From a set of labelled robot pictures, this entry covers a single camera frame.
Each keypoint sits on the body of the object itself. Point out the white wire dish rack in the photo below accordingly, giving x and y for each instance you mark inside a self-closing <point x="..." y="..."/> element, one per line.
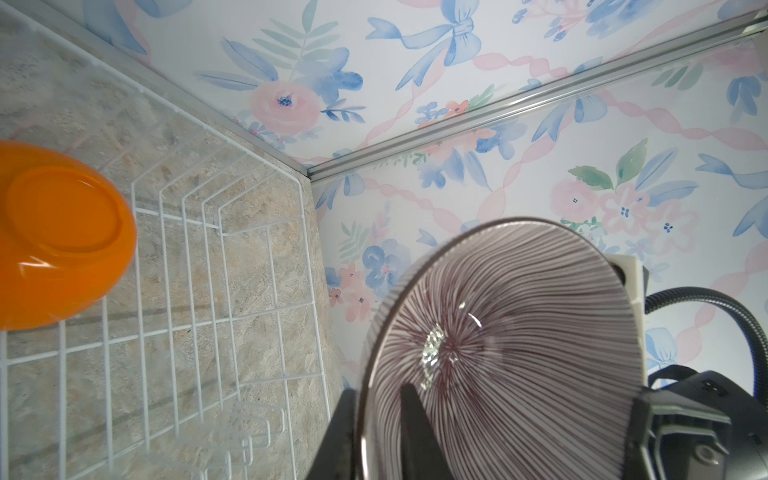
<point x="204" y="361"/>

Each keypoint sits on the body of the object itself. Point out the striped ceramic bowl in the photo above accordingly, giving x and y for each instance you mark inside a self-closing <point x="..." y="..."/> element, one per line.
<point x="522" y="345"/>

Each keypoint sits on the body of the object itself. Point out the orange bowl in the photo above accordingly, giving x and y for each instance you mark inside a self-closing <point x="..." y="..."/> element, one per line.
<point x="67" y="236"/>

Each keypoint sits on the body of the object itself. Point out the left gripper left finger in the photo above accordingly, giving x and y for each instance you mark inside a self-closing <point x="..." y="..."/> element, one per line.
<point x="335" y="458"/>

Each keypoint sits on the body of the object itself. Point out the right corner aluminium post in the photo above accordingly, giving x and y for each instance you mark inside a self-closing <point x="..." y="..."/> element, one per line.
<point x="669" y="52"/>

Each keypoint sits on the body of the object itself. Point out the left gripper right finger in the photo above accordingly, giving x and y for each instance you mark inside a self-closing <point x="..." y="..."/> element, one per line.
<point x="420" y="452"/>

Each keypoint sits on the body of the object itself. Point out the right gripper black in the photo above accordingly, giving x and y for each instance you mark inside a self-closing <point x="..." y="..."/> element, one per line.
<point x="691" y="425"/>

